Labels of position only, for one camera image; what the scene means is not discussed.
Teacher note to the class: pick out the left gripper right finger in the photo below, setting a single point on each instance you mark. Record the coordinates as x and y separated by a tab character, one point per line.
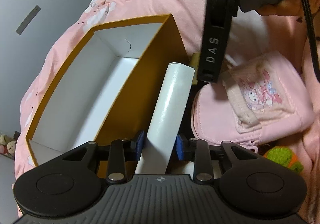
196	151

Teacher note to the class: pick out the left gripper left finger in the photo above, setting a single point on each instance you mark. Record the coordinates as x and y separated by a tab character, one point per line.
122	151

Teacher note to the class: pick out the long white box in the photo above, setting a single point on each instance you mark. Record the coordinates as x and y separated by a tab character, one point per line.
166	119

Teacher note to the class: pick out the pink cartoon pouch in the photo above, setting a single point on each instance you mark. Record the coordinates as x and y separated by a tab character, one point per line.
255	103

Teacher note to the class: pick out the small gold box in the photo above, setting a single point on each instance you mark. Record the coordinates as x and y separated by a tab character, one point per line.
194	60

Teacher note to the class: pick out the orange green crochet toy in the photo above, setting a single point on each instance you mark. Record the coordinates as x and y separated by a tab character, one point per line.
285	157

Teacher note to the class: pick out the orange cardboard storage box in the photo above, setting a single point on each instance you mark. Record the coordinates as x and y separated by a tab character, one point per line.
108	86

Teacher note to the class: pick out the pink printed bed quilt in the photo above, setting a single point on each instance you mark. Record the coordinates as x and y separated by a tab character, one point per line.
73	188

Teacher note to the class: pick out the plush toy pile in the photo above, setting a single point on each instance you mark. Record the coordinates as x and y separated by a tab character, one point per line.
7	146

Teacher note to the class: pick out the grey wall strip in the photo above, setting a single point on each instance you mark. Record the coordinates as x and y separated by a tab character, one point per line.
28	19

